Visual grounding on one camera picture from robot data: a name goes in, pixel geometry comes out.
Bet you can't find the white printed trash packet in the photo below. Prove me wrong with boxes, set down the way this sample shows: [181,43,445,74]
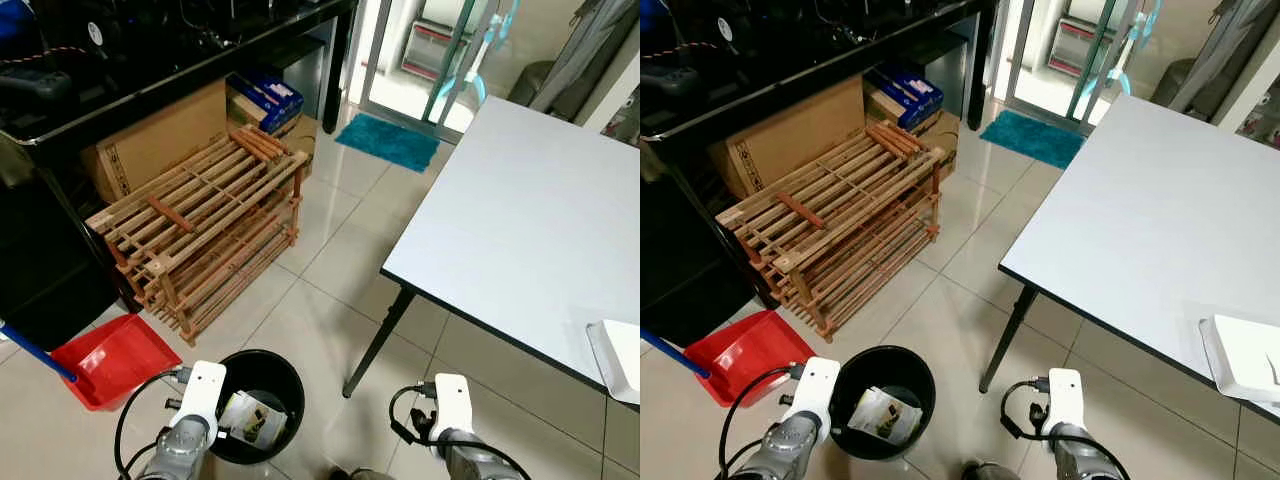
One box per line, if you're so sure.
[217,391,289,448]
[847,386,923,446]

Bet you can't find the black round rubbish bin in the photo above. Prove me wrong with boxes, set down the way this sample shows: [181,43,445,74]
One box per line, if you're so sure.
[828,345,937,461]
[205,349,306,466]

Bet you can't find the white foam tray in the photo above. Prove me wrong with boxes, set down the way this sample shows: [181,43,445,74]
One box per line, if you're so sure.
[1198,313,1280,406]
[585,319,641,406]

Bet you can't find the white table with black legs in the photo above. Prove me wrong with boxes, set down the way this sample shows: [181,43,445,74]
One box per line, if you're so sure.
[343,95,641,409]
[978,95,1280,426]

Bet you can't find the teal floor mat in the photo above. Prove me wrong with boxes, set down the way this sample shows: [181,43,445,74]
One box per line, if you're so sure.
[334,112,442,174]
[978,108,1086,169]

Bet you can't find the red plastic dustpan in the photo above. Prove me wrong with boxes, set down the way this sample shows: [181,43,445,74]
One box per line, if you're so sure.
[50,313,184,412]
[685,309,816,406]

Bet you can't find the wooden slatted shoe rack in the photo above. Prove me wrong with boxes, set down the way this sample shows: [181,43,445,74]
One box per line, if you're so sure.
[85,123,311,347]
[715,120,946,343]

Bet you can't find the small brown cardboard box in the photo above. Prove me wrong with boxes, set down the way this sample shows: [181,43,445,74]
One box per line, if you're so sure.
[862,85,959,181]
[226,85,317,181]

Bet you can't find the black cabinet under desk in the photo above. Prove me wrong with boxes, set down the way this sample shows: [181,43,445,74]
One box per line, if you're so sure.
[0,165,126,351]
[640,170,771,346]

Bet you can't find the blue printed carton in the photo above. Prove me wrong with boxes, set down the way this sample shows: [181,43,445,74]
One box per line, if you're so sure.
[865,65,944,131]
[232,68,304,133]

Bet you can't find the glass sliding door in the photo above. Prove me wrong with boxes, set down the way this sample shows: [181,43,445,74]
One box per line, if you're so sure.
[355,0,521,131]
[1000,0,1166,126]

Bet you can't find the white box with red stripes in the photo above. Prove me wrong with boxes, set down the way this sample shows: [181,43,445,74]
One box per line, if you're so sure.
[1045,15,1106,79]
[400,18,463,83]

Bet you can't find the large brown cardboard box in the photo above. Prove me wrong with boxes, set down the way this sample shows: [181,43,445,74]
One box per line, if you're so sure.
[708,75,869,199]
[82,78,233,204]

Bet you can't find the grey fabric cover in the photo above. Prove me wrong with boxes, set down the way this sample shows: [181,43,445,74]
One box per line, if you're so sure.
[1150,0,1280,116]
[510,0,639,121]

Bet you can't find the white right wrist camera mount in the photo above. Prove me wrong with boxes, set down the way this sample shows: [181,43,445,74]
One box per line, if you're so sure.
[430,373,475,441]
[1043,368,1087,436]

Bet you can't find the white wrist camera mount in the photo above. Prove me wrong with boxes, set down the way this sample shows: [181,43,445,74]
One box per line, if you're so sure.
[170,360,228,433]
[1043,368,1087,436]
[430,373,475,441]
[790,357,842,426]

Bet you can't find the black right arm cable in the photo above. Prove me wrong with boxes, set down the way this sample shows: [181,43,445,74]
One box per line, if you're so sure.
[388,382,441,448]
[1000,376,1051,441]

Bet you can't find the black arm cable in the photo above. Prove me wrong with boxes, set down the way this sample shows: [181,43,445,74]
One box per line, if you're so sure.
[1000,376,1051,441]
[388,382,441,448]
[718,364,806,480]
[113,366,193,480]

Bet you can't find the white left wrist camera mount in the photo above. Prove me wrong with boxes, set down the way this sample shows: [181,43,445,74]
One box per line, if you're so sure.
[170,360,228,433]
[790,357,842,426]

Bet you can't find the blue dustpan handle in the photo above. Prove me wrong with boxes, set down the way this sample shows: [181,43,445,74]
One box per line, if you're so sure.
[640,328,713,381]
[0,320,78,384]

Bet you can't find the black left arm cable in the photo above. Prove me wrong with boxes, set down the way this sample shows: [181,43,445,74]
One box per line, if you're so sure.
[113,366,193,480]
[718,364,806,480]

